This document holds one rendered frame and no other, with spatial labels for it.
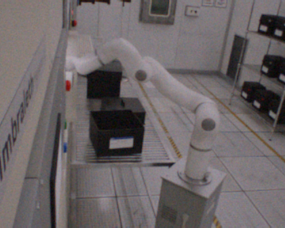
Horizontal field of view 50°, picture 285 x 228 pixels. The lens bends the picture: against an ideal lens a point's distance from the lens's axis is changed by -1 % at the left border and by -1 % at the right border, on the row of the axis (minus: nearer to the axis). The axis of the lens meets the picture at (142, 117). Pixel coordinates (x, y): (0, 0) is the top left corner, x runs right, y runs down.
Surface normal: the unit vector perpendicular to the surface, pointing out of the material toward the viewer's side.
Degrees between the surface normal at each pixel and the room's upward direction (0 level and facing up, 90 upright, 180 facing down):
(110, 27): 90
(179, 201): 90
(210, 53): 90
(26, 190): 0
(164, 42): 90
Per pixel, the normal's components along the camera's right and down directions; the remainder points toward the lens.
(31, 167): 0.11, -0.91
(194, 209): -0.55, 0.29
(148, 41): 0.19, 0.43
